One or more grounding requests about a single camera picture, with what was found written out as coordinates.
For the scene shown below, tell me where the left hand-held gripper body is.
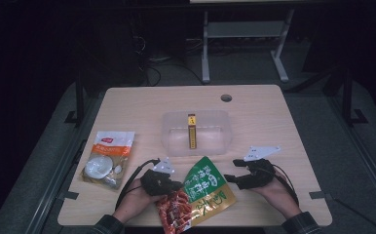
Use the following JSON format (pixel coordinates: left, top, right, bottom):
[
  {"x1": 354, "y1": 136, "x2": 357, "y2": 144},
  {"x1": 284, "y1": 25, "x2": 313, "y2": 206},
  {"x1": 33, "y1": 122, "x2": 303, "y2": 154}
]
[{"x1": 139, "y1": 157, "x2": 178, "y2": 197}]

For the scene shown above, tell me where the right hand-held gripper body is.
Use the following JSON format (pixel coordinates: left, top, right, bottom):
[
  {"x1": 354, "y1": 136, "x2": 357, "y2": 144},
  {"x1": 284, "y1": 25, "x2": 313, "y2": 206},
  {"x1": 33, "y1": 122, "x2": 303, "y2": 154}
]
[{"x1": 237, "y1": 145, "x2": 282, "y2": 191}]

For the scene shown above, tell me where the red snack packet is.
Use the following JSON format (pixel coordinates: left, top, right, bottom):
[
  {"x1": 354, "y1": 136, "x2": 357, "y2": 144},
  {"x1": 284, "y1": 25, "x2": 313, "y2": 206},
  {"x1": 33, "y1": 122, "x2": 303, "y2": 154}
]
[{"x1": 155, "y1": 188, "x2": 194, "y2": 234}]

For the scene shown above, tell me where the green and gold packet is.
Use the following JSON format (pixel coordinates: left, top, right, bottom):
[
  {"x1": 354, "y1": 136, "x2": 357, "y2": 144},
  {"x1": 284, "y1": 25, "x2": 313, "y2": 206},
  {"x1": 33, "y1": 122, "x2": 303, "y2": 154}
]
[{"x1": 182, "y1": 156, "x2": 237, "y2": 227}]

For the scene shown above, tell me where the clear plastic container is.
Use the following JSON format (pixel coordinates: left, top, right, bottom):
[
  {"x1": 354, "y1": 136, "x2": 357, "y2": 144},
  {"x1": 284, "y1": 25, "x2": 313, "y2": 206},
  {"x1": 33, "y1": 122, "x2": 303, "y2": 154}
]
[{"x1": 161, "y1": 109, "x2": 234, "y2": 158}]

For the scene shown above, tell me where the small pink food packet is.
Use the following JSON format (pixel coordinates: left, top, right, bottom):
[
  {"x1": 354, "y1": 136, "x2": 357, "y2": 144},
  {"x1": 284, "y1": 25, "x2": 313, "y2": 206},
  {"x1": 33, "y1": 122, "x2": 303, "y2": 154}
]
[{"x1": 187, "y1": 113, "x2": 198, "y2": 150}]

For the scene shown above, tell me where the person's left hand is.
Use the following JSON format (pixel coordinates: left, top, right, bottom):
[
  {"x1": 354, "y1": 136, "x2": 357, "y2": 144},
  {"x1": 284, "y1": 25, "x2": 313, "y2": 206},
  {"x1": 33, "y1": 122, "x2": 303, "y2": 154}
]
[{"x1": 112, "y1": 177, "x2": 165, "y2": 225}]

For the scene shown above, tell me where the person's right hand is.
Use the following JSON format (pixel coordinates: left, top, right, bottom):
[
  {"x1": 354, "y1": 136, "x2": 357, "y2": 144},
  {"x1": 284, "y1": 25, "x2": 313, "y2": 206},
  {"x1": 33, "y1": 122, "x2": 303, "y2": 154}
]
[{"x1": 249, "y1": 175, "x2": 303, "y2": 219}]

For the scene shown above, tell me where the white and orange food packet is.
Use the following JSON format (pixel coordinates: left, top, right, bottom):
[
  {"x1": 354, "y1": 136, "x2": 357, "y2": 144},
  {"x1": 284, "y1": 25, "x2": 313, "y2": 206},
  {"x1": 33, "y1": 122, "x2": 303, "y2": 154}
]
[{"x1": 80, "y1": 130, "x2": 135, "y2": 189}]

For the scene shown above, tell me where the black metal stand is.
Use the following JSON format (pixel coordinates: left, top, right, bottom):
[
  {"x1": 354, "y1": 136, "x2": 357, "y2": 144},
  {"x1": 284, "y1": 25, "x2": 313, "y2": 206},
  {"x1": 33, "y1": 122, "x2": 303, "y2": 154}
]
[
  {"x1": 63, "y1": 73, "x2": 87, "y2": 127},
  {"x1": 341, "y1": 67, "x2": 369, "y2": 127}
]

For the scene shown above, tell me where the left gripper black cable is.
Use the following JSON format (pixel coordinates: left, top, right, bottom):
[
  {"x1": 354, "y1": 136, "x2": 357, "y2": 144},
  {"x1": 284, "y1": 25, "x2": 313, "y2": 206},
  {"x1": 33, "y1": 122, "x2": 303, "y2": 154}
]
[{"x1": 114, "y1": 157, "x2": 162, "y2": 212}]

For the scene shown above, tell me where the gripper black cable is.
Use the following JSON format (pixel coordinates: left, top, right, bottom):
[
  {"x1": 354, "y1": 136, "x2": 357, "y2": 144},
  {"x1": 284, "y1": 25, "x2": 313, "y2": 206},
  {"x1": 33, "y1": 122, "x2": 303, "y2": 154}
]
[
  {"x1": 114, "y1": 157, "x2": 162, "y2": 212},
  {"x1": 272, "y1": 163, "x2": 300, "y2": 208}
]

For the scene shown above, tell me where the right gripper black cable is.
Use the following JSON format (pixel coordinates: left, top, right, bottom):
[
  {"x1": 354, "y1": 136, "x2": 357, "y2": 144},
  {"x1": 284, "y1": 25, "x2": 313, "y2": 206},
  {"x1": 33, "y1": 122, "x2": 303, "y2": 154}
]
[{"x1": 272, "y1": 163, "x2": 300, "y2": 208}]

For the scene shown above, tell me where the thin black floor cable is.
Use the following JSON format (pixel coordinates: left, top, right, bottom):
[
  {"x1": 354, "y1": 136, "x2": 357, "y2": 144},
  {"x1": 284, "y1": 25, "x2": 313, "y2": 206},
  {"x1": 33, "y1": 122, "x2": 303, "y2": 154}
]
[{"x1": 331, "y1": 195, "x2": 376, "y2": 234}]

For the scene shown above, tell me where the white metal desk frame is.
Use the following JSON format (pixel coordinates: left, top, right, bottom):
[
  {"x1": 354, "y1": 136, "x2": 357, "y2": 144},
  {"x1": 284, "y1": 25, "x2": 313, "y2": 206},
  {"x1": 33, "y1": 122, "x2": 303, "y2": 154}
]
[{"x1": 201, "y1": 9, "x2": 296, "y2": 84}]

